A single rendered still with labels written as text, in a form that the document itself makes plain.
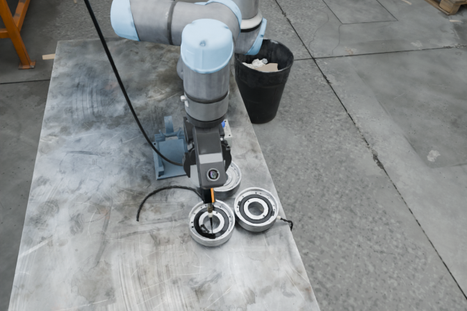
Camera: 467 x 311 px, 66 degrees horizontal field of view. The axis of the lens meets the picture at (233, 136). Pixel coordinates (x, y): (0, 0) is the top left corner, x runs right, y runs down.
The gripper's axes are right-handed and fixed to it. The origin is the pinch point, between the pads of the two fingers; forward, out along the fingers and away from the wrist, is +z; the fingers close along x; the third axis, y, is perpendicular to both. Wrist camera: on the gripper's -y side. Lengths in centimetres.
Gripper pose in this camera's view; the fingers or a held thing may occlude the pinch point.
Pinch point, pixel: (206, 184)
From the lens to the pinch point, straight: 76.7
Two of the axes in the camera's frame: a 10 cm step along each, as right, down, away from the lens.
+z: -0.7, 6.8, 7.3
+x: -9.7, 1.3, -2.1
